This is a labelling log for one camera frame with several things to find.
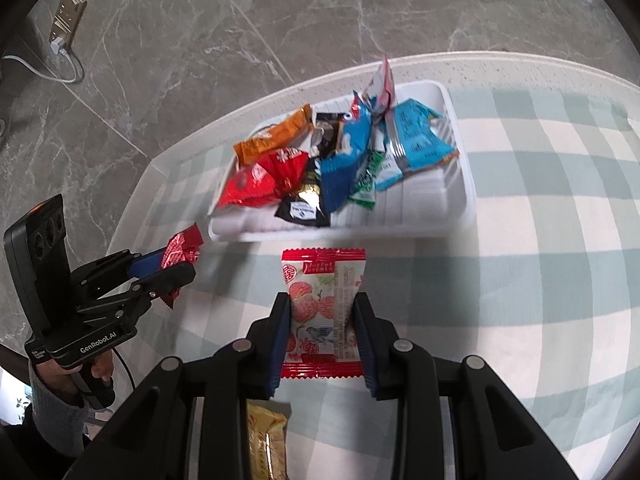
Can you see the small red snack packet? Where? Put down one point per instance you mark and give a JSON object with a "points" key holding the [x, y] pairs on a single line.
{"points": [[184, 246]]}

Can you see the light blue snack packet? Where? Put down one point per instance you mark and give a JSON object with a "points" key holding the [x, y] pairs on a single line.
{"points": [[411, 144]]}

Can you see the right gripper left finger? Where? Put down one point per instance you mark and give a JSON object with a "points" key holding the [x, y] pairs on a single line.
{"points": [[269, 337]]}

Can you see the gold snack bar packet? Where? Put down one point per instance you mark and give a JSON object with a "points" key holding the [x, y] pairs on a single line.
{"points": [[266, 432]]}

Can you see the person's left hand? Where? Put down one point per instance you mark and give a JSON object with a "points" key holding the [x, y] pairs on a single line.
{"points": [[80, 367]]}

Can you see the black snack packet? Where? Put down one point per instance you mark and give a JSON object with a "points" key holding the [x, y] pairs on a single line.
{"points": [[305, 207]]}

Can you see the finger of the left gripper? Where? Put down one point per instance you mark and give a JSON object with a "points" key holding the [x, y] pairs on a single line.
{"points": [[164, 284], [147, 262]]}

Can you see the green snack packet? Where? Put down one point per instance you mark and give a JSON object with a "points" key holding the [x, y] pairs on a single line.
{"points": [[364, 190]]}

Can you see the red white fruit packet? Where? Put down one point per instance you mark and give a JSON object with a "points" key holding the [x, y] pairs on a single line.
{"points": [[322, 284]]}

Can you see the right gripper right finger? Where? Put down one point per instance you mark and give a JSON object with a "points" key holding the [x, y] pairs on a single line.
{"points": [[374, 338]]}

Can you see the gold wall socket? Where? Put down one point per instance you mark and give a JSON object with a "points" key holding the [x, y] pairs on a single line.
{"points": [[66, 20]]}

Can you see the large red snack packet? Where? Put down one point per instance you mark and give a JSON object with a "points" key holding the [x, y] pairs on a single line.
{"points": [[275, 175]]}

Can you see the green white checkered tablecloth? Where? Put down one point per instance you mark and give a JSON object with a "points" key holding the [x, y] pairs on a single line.
{"points": [[544, 285]]}

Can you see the blue chip snack packet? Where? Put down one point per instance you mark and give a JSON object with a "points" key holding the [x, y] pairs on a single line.
{"points": [[338, 172]]}

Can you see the white long snack packet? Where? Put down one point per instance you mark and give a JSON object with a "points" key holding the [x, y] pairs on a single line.
{"points": [[379, 94]]}

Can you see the orange snack packet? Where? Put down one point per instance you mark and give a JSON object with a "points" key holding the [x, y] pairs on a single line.
{"points": [[280, 135]]}

